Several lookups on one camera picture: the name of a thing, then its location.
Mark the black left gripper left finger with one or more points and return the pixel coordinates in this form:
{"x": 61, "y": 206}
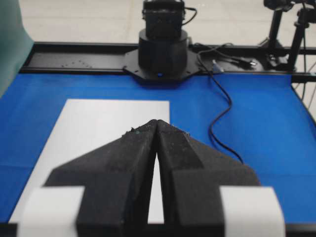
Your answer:
{"x": 117, "y": 180}

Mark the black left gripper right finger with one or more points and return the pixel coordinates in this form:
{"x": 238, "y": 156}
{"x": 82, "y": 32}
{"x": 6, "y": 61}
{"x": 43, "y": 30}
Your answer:
{"x": 191, "y": 173}

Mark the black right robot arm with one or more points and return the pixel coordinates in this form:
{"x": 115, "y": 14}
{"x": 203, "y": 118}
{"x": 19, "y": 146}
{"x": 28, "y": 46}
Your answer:
{"x": 163, "y": 48}

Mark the blue table cloth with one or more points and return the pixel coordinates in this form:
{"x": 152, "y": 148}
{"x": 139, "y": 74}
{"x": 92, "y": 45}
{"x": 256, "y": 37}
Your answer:
{"x": 268, "y": 126}

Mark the green curtain backdrop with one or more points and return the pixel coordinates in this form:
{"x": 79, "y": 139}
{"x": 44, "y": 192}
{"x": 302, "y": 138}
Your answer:
{"x": 15, "y": 43}

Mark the black camera tripod stand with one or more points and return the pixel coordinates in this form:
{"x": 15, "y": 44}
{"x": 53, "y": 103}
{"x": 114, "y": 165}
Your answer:
{"x": 285, "y": 40}

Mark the black aluminium rail frame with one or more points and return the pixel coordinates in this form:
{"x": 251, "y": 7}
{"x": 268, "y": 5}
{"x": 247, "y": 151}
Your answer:
{"x": 122, "y": 59}

